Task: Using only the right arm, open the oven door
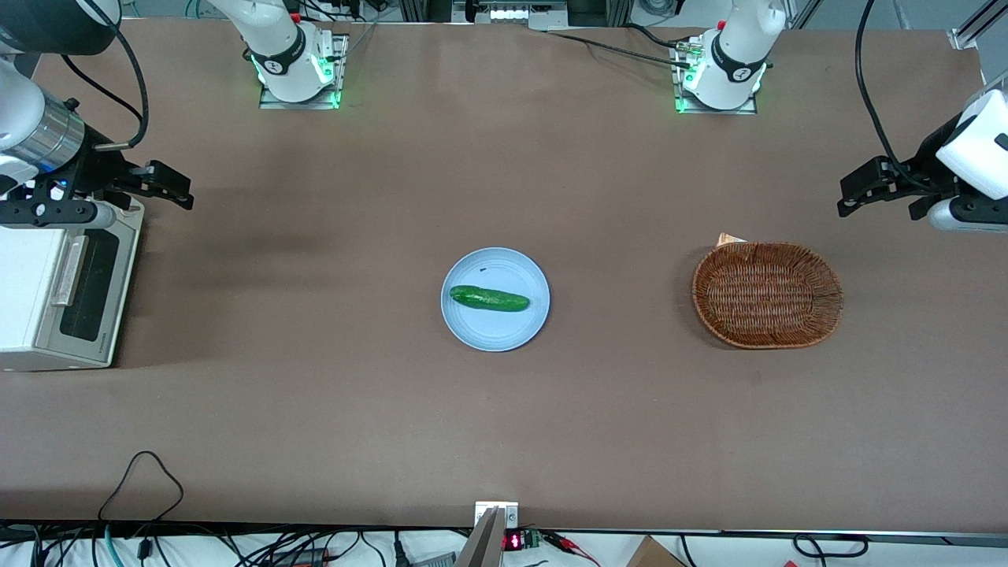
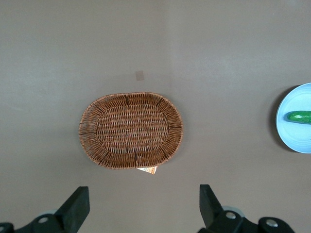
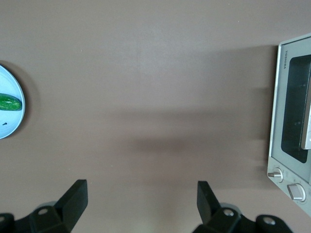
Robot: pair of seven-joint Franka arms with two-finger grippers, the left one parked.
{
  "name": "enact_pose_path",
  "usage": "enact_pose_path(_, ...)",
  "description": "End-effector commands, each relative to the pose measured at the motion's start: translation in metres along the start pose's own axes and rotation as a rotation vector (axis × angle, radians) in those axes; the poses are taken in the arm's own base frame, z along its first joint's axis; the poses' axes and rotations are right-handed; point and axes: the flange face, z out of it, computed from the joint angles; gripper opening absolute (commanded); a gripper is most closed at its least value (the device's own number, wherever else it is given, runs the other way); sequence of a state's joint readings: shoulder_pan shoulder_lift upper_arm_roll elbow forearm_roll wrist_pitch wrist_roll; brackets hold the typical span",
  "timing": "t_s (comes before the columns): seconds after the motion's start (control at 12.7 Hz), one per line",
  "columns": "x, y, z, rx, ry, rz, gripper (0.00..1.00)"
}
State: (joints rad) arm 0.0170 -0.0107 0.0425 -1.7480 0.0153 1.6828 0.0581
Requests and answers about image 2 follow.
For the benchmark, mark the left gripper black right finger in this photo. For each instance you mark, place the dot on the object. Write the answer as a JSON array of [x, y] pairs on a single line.
[[213, 213]]

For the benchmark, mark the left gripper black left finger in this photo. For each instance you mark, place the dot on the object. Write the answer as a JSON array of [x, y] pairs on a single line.
[[70, 213]]

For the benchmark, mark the orange paper basket tag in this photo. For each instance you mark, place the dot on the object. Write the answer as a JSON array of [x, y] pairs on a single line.
[[148, 170]]

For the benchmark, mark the oval brown wicker basket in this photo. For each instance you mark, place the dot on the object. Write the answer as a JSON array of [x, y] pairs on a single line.
[[131, 131]]

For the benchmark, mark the light blue round plate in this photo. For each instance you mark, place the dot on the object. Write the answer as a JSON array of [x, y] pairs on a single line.
[[295, 138]]

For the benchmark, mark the green cucumber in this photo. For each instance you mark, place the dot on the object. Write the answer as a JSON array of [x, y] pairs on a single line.
[[300, 117]]

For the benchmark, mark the small tape patch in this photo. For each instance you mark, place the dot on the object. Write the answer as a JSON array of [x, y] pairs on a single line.
[[139, 75]]

